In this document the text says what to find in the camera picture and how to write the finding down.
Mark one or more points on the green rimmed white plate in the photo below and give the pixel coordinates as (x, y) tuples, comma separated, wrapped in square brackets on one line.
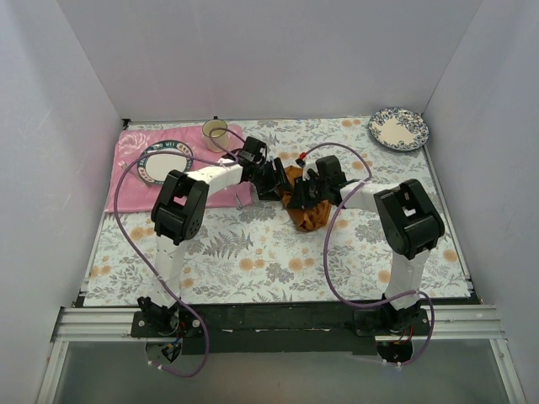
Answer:
[(160, 158)]

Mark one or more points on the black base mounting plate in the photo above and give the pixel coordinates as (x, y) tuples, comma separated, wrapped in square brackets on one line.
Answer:
[(276, 327)]

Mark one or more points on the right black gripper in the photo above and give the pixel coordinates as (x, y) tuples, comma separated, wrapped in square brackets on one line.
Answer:
[(307, 192)]

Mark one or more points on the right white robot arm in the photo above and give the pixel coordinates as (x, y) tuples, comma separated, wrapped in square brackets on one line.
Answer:
[(411, 225)]

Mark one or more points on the metal spoon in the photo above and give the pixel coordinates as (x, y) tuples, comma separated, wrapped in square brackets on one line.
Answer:
[(240, 205)]

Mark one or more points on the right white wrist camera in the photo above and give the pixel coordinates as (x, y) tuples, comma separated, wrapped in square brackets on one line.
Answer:
[(308, 166)]

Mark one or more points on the cream enamel mug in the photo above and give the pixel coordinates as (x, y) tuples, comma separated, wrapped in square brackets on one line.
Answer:
[(215, 135)]

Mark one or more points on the blue floral plate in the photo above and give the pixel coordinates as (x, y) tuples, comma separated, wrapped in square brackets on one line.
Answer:
[(398, 129)]

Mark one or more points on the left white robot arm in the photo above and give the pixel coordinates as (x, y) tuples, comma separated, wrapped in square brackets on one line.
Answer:
[(179, 210)]

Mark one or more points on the brown satin napkin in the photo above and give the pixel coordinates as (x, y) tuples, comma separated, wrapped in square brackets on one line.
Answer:
[(306, 220)]

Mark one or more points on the metal fork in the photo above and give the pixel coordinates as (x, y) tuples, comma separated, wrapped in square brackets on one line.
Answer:
[(126, 168)]

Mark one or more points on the floral tablecloth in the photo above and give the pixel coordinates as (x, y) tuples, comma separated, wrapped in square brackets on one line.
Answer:
[(256, 254)]

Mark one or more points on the aluminium frame rail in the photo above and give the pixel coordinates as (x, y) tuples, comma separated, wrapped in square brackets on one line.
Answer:
[(94, 325)]

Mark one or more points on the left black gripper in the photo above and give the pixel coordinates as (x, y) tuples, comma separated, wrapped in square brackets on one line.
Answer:
[(273, 178)]

